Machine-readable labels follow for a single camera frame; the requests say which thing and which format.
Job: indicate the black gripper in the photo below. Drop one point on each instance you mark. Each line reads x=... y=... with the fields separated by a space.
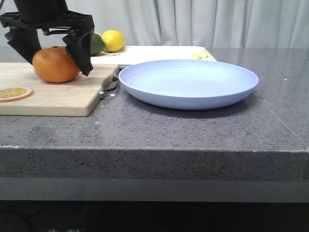
x=45 y=15

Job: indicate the whole orange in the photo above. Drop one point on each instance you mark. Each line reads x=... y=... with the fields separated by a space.
x=54 y=65

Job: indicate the light blue plate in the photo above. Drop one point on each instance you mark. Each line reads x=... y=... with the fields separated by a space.
x=188 y=84

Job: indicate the white tray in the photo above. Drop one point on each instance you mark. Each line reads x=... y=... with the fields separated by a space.
x=130 y=55

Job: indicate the green lime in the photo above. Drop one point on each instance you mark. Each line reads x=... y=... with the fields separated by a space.
x=97 y=44

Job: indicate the bamboo cutting board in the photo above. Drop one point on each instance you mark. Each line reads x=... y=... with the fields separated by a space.
x=78 y=97

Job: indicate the yellow lemon right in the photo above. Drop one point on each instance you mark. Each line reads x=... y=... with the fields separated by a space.
x=113 y=40

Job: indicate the orange slice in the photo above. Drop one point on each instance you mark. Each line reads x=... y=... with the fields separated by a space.
x=12 y=94

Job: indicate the grey curtain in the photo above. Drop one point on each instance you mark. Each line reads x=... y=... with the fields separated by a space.
x=206 y=23

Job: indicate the pale yellow fruit slices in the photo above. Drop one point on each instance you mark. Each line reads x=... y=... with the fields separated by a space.
x=202 y=55

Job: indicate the metal cutting board handle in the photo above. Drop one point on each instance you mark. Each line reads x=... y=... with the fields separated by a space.
x=110 y=88

